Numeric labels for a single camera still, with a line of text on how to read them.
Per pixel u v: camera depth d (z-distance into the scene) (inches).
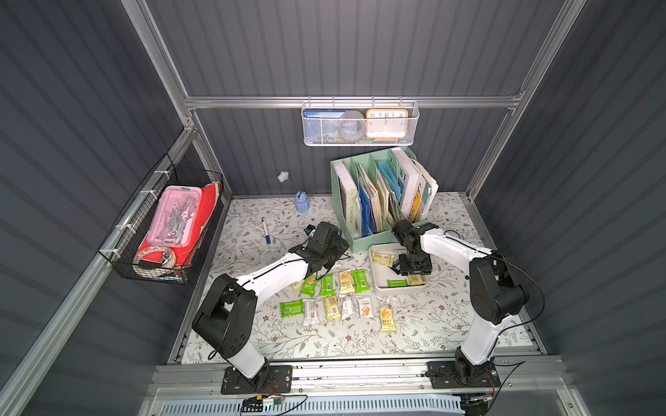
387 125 34.8
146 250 26.2
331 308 34.0
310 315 33.3
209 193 30.9
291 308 34.1
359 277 36.9
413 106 35.0
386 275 37.6
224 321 18.4
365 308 34.0
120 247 23.9
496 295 19.5
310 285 35.9
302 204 43.8
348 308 33.4
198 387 28.9
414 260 30.8
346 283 36.0
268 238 41.4
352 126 35.6
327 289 35.8
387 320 32.6
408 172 36.2
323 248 26.8
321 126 36.0
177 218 28.4
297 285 35.9
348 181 35.6
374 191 34.8
